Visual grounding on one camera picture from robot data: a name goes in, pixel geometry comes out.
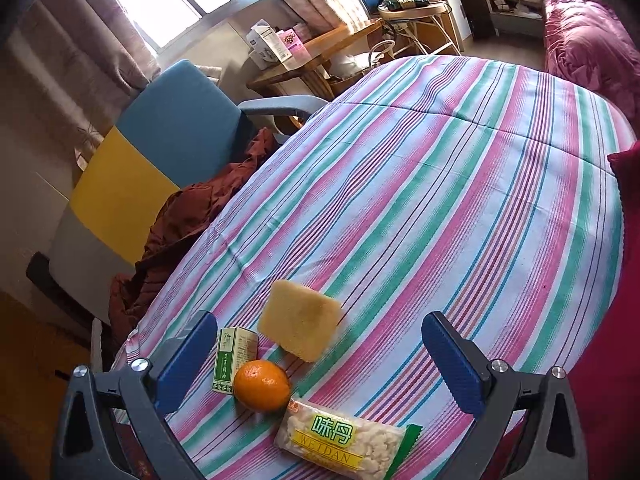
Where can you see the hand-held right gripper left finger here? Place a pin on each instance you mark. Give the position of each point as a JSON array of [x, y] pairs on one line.
[[185, 360]]

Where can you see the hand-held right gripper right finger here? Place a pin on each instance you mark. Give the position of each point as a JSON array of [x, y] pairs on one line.
[[452, 360]]

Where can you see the green and white small box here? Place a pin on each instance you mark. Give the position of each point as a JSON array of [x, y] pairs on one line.
[[230, 360]]

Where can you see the orange fruit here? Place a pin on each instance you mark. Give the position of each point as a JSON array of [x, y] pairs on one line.
[[262, 385]]

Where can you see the yellow sponge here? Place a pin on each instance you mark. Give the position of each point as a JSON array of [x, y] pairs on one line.
[[300, 322]]

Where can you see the white snack packet green label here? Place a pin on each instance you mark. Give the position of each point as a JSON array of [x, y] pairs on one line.
[[340, 435]]

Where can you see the brown-red quilted jacket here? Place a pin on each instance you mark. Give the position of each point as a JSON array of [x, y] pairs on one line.
[[185, 210]]

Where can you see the striped tablecloth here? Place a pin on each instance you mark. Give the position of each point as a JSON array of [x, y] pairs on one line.
[[425, 210]]

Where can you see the grey yellow blue chair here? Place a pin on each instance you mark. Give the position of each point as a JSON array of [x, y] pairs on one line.
[[175, 125]]

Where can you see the white plastic bag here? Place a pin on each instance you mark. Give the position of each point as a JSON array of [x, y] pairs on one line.
[[350, 66]]

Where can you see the white box blue print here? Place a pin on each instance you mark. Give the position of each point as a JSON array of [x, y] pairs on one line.
[[262, 42]]

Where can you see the pink box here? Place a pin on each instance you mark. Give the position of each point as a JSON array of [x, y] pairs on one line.
[[291, 42]]

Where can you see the wooden side table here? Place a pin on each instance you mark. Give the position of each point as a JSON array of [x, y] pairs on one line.
[[320, 47]]

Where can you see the pink quilt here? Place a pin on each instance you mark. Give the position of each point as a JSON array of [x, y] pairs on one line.
[[585, 45]]

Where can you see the white cabinet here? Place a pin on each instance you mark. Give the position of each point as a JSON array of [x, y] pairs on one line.
[[457, 10]]

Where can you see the beige round stand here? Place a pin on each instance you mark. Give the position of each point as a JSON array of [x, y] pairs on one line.
[[415, 11]]

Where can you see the white low shelf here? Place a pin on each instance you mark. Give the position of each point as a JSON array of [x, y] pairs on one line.
[[515, 10]]

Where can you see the window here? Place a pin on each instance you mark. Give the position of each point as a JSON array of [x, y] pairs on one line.
[[175, 0]]

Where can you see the dark electronic device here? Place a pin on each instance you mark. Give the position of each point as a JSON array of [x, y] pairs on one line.
[[402, 0]]

